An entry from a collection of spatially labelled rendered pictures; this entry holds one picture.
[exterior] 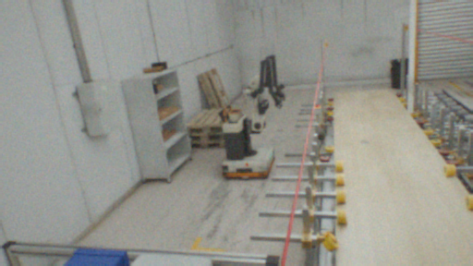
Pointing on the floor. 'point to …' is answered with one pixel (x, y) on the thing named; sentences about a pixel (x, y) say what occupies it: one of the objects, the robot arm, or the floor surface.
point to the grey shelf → (162, 158)
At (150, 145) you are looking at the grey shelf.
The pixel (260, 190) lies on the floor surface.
